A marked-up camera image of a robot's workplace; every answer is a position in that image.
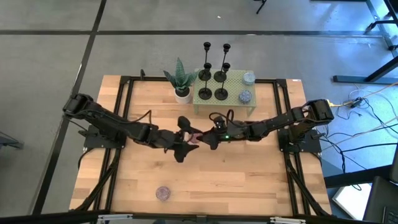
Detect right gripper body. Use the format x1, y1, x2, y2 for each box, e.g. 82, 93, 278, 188
214, 115, 251, 141

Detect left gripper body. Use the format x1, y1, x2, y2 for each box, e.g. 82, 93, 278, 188
141, 116, 193, 163

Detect dark blue mosaic candle holder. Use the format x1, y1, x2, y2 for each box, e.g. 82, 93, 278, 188
238, 90, 253, 105

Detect black metal candlestick holder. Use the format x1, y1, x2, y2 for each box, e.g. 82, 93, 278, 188
213, 43, 231, 83
214, 62, 231, 101
198, 62, 213, 101
198, 42, 212, 82

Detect purple mosaic candle holder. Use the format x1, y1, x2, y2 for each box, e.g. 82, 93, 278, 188
155, 185, 171, 201

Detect light blue mosaic candle holder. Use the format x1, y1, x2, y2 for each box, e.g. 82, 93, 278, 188
242, 72, 257, 86

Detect snake plant in white pot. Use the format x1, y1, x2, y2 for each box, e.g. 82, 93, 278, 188
163, 57, 200, 105

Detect green perforated metal shelf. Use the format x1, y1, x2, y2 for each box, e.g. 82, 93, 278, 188
192, 68, 257, 116

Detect black stand leg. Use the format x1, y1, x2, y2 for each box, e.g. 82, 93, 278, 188
253, 0, 268, 15

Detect black desk bar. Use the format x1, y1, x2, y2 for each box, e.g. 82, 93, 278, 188
323, 164, 392, 189

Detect white paper sheet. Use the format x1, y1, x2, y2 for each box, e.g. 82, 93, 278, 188
331, 183, 373, 221

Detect grey chair base leg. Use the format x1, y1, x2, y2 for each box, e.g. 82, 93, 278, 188
0, 135, 24, 150

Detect black laptop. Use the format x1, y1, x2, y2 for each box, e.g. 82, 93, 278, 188
363, 175, 398, 224

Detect black aluminium table frame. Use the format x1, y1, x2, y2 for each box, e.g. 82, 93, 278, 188
70, 68, 332, 224

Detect silver mounting bracket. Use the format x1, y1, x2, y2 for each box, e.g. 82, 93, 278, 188
96, 213, 134, 224
269, 217, 307, 224

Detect black desk leg frame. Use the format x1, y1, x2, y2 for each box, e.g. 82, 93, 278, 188
333, 55, 398, 85

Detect beige floor cable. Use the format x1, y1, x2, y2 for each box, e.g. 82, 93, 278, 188
354, 116, 398, 136

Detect black floor cable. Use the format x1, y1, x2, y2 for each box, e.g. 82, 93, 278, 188
320, 96, 398, 175

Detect grey desk leg frame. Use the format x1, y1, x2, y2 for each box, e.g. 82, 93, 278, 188
363, 0, 398, 52

